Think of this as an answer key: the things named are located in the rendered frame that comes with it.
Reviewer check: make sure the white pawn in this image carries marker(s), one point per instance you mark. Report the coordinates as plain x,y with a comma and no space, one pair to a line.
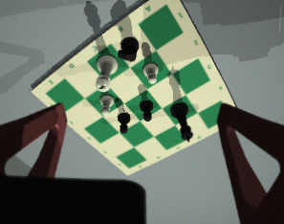
151,70
106,101

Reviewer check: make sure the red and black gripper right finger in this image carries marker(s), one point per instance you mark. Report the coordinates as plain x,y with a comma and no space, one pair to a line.
254,205

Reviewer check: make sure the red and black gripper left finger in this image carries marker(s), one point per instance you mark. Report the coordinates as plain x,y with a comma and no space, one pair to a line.
17,134

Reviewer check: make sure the green and cream chessboard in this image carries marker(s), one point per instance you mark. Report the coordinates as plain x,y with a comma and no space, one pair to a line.
186,74

